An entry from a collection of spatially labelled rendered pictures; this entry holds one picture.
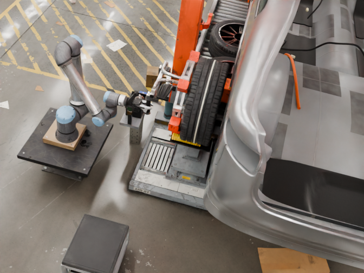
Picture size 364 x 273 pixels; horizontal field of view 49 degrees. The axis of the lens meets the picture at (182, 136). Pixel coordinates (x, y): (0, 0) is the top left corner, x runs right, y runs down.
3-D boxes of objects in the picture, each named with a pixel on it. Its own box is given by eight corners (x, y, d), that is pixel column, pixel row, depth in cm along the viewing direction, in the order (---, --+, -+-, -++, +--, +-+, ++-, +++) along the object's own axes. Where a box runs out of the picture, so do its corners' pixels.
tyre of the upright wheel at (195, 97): (233, 50, 283) (226, 79, 348) (201, 42, 284) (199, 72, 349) (210, 139, 272) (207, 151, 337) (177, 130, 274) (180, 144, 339)
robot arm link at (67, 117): (52, 128, 326) (51, 112, 314) (66, 116, 338) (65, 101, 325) (67, 136, 323) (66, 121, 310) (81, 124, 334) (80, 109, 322)
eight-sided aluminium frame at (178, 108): (175, 145, 313) (184, 93, 273) (167, 143, 314) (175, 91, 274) (190, 101, 350) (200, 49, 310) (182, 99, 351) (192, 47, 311)
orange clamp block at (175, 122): (180, 124, 296) (177, 132, 290) (170, 122, 296) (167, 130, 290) (181, 118, 291) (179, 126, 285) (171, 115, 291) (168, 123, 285)
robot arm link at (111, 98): (106, 97, 314) (106, 87, 307) (121, 101, 314) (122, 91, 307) (102, 104, 308) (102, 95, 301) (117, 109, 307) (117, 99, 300)
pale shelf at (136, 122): (138, 129, 341) (138, 127, 339) (119, 124, 342) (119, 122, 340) (152, 97, 370) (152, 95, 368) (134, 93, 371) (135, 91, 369)
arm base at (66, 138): (50, 138, 332) (50, 130, 324) (63, 123, 344) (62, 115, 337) (71, 146, 329) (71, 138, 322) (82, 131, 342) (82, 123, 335)
